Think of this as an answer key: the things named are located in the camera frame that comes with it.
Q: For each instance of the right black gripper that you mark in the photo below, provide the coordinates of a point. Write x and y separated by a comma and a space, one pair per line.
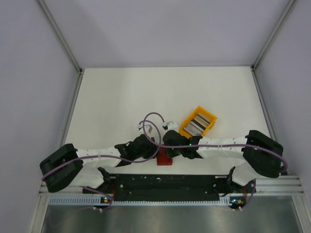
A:
170, 154

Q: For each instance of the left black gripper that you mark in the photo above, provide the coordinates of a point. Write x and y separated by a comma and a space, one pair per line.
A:
152, 147

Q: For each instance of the red leather card holder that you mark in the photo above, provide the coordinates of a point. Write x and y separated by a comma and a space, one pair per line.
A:
162, 159

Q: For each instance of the yellow plastic card bin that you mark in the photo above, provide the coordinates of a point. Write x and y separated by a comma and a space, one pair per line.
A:
198, 110

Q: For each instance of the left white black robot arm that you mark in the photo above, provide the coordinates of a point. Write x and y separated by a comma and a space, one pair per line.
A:
69, 166

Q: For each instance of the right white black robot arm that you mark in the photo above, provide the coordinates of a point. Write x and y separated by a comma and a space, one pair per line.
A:
261, 155

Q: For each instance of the stack of cards in bin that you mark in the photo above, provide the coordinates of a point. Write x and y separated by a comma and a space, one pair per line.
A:
197, 125

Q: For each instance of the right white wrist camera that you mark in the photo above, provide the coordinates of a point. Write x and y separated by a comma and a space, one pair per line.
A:
170, 126

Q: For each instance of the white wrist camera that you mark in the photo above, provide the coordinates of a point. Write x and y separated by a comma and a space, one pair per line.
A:
170, 126
147, 128

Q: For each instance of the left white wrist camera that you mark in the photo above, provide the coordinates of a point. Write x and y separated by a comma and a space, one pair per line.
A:
147, 128

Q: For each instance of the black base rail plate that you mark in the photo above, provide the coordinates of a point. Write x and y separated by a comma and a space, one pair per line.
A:
139, 187

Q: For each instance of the white slotted cable duct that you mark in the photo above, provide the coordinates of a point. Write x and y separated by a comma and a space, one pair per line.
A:
103, 201

